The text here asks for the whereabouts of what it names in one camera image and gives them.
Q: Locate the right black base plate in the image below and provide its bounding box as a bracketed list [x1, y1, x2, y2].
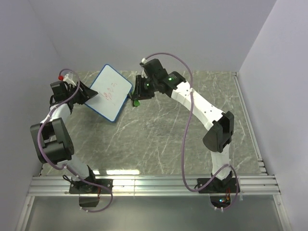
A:
[196, 177, 241, 193]

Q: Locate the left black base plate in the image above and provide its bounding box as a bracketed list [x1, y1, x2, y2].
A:
[69, 179, 113, 194]

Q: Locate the purple cable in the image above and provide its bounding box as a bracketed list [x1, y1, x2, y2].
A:
[38, 68, 114, 213]
[142, 52, 241, 211]

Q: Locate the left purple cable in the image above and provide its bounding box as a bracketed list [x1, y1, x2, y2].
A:
[38, 68, 114, 213]

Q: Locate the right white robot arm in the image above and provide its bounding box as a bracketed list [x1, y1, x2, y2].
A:
[128, 59, 234, 193]

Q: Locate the green whiteboard eraser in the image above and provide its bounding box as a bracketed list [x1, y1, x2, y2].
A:
[132, 100, 140, 107]

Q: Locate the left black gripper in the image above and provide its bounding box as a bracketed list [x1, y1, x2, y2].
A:
[66, 80, 98, 105]

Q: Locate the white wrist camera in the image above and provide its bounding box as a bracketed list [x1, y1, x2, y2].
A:
[141, 57, 149, 77]
[58, 72, 76, 86]

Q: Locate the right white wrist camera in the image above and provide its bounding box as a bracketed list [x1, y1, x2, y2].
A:
[141, 57, 149, 77]

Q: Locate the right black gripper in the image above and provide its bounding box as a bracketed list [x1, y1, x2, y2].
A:
[131, 75, 158, 101]

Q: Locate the blue framed whiteboard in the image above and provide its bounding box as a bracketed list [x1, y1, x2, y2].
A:
[86, 64, 133, 122]

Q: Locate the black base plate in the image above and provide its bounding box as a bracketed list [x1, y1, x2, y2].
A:
[196, 177, 241, 193]
[69, 179, 113, 194]

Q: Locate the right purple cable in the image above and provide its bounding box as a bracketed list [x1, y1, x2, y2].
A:
[142, 52, 241, 211]

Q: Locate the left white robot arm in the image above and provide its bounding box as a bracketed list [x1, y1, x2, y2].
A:
[30, 80, 98, 193]

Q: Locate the aluminium rail frame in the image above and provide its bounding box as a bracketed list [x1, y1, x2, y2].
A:
[18, 71, 291, 231]

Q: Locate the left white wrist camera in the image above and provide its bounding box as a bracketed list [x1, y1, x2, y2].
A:
[58, 72, 76, 86]

